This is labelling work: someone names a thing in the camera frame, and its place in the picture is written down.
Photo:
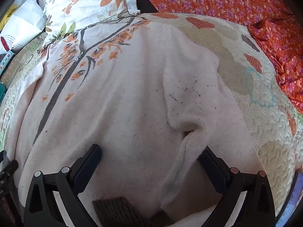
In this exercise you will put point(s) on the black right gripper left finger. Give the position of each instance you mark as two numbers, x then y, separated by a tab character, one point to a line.
41	207

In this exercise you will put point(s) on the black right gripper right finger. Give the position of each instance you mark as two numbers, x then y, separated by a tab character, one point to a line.
258	206

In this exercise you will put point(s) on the white floral knit sweater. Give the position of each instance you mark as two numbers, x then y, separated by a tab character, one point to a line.
152	95

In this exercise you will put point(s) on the green cardboard box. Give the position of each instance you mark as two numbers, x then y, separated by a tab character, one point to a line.
3	90

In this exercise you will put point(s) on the heart pattern quilted bedspread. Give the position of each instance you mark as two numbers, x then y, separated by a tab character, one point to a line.
275	125

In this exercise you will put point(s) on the light blue long box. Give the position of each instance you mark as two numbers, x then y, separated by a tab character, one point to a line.
5	59

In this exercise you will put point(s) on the white paper shopping bag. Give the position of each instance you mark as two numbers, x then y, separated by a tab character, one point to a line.
25	24

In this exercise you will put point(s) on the yellow plastic bag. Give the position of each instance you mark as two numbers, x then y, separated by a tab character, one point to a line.
7	15

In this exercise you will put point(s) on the white floral pillow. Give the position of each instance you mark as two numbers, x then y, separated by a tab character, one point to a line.
66	16

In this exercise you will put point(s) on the red floral blanket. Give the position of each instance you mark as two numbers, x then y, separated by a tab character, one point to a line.
272	25

